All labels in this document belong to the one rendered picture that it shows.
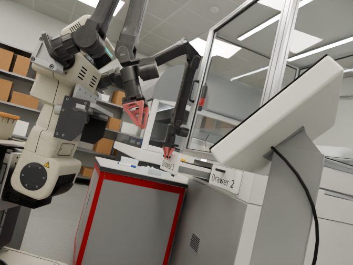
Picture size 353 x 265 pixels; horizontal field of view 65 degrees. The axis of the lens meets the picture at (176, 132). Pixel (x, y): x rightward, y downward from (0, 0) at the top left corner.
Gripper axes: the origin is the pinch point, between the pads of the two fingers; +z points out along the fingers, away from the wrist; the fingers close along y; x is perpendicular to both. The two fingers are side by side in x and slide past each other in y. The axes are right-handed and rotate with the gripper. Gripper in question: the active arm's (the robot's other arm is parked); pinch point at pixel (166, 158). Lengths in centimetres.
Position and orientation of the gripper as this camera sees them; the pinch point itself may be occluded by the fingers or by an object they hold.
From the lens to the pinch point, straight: 166.7
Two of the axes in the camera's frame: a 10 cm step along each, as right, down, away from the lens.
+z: -2.0, 9.8, -0.4
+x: -3.1, -0.3, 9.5
